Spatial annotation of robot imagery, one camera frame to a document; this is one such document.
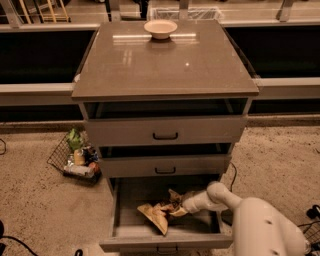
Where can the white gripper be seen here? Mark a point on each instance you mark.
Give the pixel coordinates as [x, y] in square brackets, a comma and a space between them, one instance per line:
[190, 204]

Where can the brown chip bag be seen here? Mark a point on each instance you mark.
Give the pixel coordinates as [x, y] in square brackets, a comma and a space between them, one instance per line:
[159, 214]

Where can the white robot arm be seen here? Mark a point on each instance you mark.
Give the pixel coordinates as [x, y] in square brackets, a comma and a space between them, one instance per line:
[258, 228]

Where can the bottom grey drawer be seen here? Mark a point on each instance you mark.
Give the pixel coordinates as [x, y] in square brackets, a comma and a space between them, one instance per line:
[131, 231]

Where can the grey drawer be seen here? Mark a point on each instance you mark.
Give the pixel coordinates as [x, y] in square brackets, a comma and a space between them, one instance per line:
[131, 231]
[165, 122]
[167, 160]

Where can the middle grey drawer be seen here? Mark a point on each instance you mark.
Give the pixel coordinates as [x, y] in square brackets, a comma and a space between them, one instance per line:
[167, 160]

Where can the top grey drawer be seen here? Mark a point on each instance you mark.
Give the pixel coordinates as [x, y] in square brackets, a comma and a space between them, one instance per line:
[165, 122]

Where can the grey drawer cabinet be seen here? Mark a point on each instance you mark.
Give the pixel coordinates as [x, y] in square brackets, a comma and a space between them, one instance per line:
[196, 62]

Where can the black power adapter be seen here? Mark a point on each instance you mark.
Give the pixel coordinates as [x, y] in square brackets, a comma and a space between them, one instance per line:
[227, 217]

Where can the silver can in basket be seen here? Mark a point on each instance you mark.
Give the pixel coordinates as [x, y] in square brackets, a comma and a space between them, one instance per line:
[82, 171]

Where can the yellow bottle in basket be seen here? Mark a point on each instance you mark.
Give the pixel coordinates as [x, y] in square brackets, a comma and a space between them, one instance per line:
[79, 159]

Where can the green leafy vegetable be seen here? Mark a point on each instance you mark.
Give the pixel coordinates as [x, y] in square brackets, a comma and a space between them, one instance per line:
[74, 139]

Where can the beige ceramic bowl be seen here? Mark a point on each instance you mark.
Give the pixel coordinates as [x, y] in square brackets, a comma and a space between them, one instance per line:
[160, 29]

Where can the wooden chair background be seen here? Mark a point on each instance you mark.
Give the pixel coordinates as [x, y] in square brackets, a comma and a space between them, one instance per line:
[43, 11]

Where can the black wire basket left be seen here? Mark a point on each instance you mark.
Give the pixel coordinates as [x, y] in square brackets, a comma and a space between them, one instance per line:
[63, 156]

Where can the black wire basket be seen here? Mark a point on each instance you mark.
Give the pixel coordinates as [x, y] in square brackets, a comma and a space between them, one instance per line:
[63, 156]
[311, 231]

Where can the black wire basket right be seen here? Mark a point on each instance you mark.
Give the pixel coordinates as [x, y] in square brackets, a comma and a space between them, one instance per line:
[311, 231]

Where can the white wire basket background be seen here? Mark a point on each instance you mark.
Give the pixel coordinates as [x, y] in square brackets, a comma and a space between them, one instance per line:
[193, 13]

